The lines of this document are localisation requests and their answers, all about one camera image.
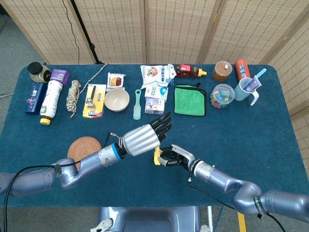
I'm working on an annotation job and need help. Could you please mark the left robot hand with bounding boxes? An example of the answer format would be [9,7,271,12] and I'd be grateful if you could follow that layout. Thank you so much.
[119,111,172,157]

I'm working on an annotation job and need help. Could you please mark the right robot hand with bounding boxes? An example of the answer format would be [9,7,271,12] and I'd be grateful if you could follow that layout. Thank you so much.
[159,144,196,170]

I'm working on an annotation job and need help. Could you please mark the yellow rubbery stick toy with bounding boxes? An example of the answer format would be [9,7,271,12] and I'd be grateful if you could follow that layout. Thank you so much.
[153,146,162,166]

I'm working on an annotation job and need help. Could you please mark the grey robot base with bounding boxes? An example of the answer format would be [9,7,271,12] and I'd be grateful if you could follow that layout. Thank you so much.
[90,206,213,232]

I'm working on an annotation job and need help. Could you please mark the purple and white carton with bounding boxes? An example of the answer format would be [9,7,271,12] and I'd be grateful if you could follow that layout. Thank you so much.
[144,98,166,116]

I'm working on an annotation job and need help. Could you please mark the beige bowl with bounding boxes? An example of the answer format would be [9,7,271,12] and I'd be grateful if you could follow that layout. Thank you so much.
[104,88,130,113]

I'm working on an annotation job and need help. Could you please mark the white and blue carton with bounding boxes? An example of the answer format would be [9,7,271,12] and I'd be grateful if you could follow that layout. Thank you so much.
[144,86,169,101]

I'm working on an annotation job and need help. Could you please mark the round woven rattan coaster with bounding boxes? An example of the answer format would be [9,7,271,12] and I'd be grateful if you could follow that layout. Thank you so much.
[67,136,103,172]

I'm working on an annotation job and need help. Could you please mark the green microfiber cloth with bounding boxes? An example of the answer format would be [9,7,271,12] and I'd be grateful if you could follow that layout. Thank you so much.
[173,83,207,116]

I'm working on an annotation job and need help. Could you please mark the razor in yellow blister pack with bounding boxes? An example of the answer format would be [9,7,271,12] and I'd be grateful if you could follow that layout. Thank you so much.
[82,84,107,119]

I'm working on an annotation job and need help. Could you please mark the blue velvet tablecloth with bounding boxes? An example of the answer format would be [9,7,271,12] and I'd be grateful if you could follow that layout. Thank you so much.
[0,63,309,208]

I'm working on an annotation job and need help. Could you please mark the small white snack packet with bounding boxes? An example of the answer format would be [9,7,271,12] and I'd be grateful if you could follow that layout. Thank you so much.
[106,72,126,91]

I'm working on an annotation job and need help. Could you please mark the white printed bag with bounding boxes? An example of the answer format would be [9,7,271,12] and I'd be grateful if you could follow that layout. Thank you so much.
[140,64,177,90]

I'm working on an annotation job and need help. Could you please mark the white table leg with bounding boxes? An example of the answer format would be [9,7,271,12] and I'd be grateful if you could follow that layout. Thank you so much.
[207,206,214,232]

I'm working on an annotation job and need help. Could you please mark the clear jar of binder clips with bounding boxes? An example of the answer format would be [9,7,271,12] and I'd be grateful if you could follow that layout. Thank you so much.
[209,83,236,109]

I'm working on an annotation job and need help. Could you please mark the honey bottle yellow cap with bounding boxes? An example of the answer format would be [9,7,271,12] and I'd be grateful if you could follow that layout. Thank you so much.
[175,63,208,78]

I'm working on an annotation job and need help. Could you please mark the light blue cup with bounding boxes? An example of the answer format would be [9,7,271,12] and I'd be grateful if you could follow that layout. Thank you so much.
[234,77,260,106]

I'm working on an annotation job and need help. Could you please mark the jar of rubber bands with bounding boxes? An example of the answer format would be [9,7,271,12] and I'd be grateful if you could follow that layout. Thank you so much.
[212,60,233,83]

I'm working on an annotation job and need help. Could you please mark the white drink bottle yellow cap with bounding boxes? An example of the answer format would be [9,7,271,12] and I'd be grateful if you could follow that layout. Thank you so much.
[39,80,64,126]

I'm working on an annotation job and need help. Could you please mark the purple cardboard box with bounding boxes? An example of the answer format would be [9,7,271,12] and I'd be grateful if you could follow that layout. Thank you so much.
[49,69,70,87]

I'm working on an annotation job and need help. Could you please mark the purple tube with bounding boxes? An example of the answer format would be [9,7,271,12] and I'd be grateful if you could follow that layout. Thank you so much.
[245,78,263,92]

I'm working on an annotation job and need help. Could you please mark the orange can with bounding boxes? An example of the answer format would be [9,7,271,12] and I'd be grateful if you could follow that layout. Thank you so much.
[235,59,251,82]

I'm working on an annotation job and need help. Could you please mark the dark blue box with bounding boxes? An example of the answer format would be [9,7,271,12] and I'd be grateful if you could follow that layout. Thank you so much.
[23,83,48,116]

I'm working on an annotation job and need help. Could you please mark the blue toothbrush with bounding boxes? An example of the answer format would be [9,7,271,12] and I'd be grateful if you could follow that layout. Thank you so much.
[245,68,267,91]

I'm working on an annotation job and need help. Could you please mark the bamboo folding screen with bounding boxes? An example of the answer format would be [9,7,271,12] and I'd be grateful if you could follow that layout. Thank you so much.
[0,0,309,170]

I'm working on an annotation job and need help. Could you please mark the glass jar black lid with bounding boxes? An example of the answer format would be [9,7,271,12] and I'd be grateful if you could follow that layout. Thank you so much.
[27,61,52,84]

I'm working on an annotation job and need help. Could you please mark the black stand pole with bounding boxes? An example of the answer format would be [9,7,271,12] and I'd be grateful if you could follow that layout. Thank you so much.
[70,0,101,65]

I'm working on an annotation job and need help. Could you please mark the green handled brush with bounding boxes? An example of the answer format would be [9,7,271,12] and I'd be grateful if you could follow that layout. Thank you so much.
[133,89,142,120]

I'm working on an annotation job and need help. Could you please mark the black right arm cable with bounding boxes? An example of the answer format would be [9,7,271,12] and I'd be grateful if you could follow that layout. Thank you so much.
[187,177,287,232]

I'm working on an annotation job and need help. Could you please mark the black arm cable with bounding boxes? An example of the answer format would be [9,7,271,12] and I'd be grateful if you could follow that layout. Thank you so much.
[2,131,121,232]
[187,177,287,232]

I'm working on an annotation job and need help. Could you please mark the coiled braided rope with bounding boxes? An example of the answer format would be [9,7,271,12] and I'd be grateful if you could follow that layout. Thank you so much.
[66,63,108,119]

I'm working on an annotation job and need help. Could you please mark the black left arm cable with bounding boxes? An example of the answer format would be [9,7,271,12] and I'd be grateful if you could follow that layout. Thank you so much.
[2,131,121,232]

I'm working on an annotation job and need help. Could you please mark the thin black hanging cable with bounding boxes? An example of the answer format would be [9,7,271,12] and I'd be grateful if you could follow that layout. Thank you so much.
[62,0,81,65]

